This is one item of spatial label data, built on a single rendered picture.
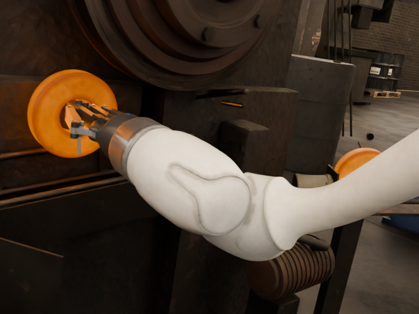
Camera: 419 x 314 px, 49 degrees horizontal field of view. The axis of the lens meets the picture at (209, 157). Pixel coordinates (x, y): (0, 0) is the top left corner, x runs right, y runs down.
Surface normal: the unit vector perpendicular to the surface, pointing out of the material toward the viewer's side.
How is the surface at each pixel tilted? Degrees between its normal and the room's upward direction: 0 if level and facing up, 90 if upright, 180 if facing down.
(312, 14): 90
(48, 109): 93
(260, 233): 93
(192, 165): 36
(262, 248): 126
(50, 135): 93
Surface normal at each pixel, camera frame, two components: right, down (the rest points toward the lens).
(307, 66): -0.47, 0.18
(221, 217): 0.50, 0.46
